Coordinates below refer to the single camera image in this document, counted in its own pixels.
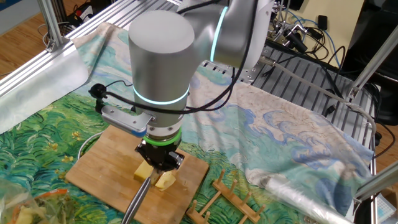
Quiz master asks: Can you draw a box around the small yellow potato scrap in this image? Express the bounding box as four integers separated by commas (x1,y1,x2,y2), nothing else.
15,207,47,224

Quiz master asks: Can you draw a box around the black cable plug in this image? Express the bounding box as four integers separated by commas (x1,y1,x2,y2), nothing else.
323,104,337,118

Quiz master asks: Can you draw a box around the yellow potato chunk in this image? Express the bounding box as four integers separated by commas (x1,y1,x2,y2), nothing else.
133,161,155,183

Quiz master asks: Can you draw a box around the bamboo cutting board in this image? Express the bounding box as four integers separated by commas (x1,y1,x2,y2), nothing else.
65,124,210,224

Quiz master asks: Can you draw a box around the plastic bag with orange label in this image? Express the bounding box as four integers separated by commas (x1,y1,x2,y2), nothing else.
0,179,78,224

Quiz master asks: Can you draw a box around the black computer tower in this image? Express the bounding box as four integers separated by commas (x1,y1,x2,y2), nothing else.
340,0,398,127

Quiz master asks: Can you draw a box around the black power adapter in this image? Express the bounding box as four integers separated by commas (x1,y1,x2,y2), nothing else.
317,14,329,31

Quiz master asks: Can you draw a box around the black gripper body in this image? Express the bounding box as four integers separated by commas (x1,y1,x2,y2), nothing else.
143,141,181,168

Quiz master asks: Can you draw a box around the black red power strip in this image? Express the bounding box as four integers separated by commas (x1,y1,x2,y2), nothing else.
67,2,94,27

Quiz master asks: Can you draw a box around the aluminium frame post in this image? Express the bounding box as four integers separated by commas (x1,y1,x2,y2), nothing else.
345,24,398,101
36,0,71,53

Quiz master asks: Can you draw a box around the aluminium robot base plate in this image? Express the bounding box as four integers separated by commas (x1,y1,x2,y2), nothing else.
201,58,265,84

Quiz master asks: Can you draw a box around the white perforated box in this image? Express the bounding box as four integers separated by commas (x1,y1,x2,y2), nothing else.
374,192,389,224

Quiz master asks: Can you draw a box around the thin potato slice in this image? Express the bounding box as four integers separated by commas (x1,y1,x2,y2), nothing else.
154,170,177,192

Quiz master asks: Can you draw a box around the blue cable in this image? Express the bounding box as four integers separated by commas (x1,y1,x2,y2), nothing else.
281,9,343,68

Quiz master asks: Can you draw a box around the grey sheathed cable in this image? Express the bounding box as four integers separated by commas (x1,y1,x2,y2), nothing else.
259,55,377,147

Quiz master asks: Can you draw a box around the black clamp mount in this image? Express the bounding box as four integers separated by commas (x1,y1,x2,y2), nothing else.
270,21,312,54

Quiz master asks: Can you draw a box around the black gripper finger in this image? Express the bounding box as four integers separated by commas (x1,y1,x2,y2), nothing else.
135,143,158,171
161,151,185,171

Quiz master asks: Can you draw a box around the aluminium frame beam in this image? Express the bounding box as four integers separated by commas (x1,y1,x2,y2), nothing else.
354,160,398,202

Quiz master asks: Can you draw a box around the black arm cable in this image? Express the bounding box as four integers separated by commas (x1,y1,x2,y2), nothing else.
88,0,259,114

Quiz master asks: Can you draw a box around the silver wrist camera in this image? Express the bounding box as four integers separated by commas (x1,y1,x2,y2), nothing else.
101,105,155,138

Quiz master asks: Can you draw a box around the plastic wrap roll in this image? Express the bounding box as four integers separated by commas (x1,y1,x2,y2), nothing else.
245,169,354,224

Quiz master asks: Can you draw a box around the painted landscape tablecloth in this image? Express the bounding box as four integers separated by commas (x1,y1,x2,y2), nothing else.
0,22,374,224

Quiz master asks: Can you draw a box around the steel cleaver knife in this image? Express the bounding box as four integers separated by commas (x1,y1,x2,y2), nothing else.
120,169,161,224

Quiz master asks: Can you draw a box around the wooden peg rack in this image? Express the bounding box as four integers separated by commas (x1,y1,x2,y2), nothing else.
185,169,267,224

